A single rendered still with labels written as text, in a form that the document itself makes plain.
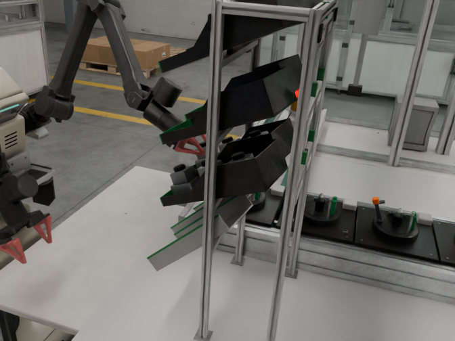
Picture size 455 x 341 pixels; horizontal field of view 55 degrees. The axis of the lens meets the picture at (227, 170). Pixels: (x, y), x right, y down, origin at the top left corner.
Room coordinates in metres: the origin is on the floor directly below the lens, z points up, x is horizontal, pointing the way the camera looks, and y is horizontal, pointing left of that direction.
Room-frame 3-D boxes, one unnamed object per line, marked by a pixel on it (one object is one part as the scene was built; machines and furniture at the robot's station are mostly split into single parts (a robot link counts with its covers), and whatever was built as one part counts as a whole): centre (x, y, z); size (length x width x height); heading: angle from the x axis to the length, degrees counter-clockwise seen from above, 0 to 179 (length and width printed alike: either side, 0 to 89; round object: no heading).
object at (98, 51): (7.02, 1.74, 0.20); 1.20 x 0.80 x 0.41; 72
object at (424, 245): (1.20, -0.55, 1.01); 0.24 x 0.24 x 0.13; 75
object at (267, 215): (1.33, -0.07, 0.96); 0.24 x 0.24 x 0.02; 75
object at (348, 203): (1.26, -0.31, 1.01); 0.24 x 0.24 x 0.13; 75
